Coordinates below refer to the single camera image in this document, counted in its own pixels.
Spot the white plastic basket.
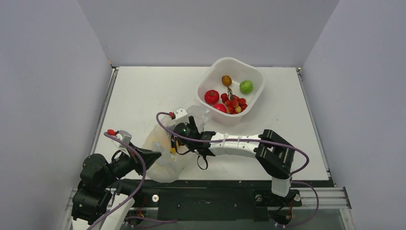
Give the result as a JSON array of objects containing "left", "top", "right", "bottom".
[{"left": 194, "top": 57, "right": 267, "bottom": 127}]

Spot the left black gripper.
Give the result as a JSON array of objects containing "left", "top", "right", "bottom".
[{"left": 101, "top": 140, "right": 162, "bottom": 187}]

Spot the red fake grape bunch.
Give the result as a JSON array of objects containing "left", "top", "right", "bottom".
[{"left": 220, "top": 88, "right": 248, "bottom": 115}]

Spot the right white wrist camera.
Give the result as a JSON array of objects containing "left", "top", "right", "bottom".
[{"left": 169, "top": 107, "right": 189, "bottom": 124}]

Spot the green fake apple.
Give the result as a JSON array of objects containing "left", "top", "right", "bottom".
[{"left": 239, "top": 80, "right": 253, "bottom": 94}]

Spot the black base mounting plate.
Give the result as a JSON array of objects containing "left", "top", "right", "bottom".
[{"left": 130, "top": 180, "right": 302, "bottom": 221}]

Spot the purple cable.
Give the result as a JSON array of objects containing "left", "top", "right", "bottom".
[
  {"left": 87, "top": 131, "right": 147, "bottom": 230},
  {"left": 156, "top": 112, "right": 310, "bottom": 177}
]

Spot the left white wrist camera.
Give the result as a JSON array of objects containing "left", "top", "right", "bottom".
[{"left": 107, "top": 129, "right": 132, "bottom": 154}]

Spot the red fake tomato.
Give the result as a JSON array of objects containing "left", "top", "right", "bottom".
[{"left": 204, "top": 90, "right": 220, "bottom": 105}]

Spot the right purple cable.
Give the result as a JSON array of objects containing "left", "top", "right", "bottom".
[{"left": 156, "top": 112, "right": 310, "bottom": 177}]

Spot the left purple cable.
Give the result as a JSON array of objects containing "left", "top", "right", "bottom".
[{"left": 87, "top": 131, "right": 147, "bottom": 230}]

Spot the red fake apple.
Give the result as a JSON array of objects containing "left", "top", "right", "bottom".
[{"left": 213, "top": 103, "right": 227, "bottom": 113}]

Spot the brown fake kiwi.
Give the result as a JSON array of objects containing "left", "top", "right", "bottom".
[{"left": 221, "top": 75, "right": 232, "bottom": 87}]

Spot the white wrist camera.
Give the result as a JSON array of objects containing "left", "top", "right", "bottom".
[
  {"left": 169, "top": 107, "right": 189, "bottom": 124},
  {"left": 107, "top": 129, "right": 132, "bottom": 154}
]

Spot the clear plastic bag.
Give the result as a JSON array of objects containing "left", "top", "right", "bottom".
[{"left": 142, "top": 105, "right": 211, "bottom": 183}]

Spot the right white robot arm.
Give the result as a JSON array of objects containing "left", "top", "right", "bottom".
[{"left": 172, "top": 116, "right": 295, "bottom": 205}]

